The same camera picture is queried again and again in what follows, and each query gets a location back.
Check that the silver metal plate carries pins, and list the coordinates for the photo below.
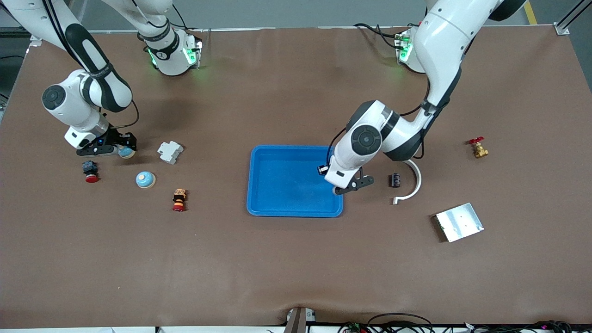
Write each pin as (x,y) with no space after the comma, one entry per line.
(460,223)

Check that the red mushroom button black block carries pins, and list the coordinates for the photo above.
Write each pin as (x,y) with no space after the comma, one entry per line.
(90,170)

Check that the white circuit breaker module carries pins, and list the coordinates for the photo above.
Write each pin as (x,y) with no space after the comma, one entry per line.
(170,152)

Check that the brown table cover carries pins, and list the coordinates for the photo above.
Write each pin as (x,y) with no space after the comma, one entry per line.
(296,268)

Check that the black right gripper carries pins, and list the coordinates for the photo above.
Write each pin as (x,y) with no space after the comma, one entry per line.
(117,138)

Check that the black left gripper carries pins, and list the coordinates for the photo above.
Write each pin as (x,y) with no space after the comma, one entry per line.
(322,169)

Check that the aluminium frame profile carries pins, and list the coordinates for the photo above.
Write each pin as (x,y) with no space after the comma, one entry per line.
(36,42)
(562,30)

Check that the white curved plastic bracket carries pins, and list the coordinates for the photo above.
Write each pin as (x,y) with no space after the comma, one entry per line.
(418,182)

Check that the metal table clamp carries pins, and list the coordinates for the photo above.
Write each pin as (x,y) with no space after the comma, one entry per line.
(298,321)

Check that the blue plastic tray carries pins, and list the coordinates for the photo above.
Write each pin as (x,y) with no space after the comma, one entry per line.
(291,189)

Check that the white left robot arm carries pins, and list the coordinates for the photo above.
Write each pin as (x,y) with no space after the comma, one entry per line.
(439,41)

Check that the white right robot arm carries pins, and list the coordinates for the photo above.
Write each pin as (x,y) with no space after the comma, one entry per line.
(69,101)

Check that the blue bell with cream button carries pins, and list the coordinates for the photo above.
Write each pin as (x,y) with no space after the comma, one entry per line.
(145,179)
(126,153)

